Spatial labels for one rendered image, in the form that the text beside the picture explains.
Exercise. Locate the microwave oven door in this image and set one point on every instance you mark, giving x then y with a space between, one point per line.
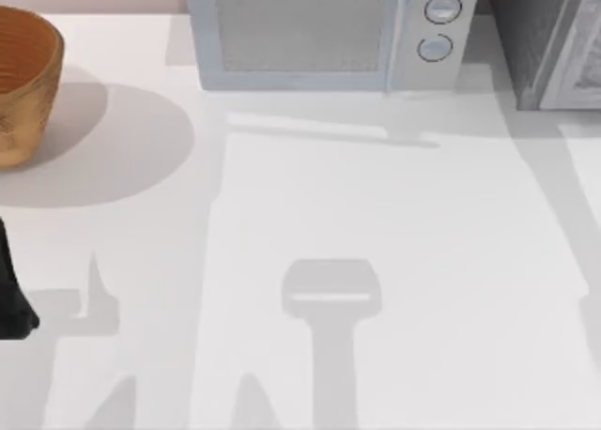
300 31

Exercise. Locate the pale microwave oven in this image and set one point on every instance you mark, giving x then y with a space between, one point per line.
436 73

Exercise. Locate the round microwave knob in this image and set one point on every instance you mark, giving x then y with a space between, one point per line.
442 8
435 48

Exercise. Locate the orange woven basket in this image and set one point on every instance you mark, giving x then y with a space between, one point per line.
21 101

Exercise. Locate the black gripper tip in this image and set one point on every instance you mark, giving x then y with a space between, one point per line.
10 298

